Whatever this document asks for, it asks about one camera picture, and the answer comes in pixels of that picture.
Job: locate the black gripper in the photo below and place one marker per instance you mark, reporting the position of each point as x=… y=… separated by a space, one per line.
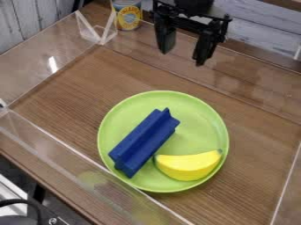
x=173 y=14

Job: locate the yellow toy banana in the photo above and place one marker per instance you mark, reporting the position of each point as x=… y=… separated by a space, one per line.
x=189 y=167

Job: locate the green round plate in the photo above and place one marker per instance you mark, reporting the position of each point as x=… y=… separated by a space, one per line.
x=200 y=133

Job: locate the yellow blue labelled can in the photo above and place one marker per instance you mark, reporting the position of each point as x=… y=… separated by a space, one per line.
x=129 y=14

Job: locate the blue plastic block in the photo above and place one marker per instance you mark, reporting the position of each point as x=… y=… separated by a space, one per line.
x=144 y=141

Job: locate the clear acrylic corner bracket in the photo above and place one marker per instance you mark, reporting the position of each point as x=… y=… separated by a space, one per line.
x=98 y=34

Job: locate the clear acrylic enclosure walls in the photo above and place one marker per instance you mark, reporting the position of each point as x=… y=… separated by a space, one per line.
x=61 y=82

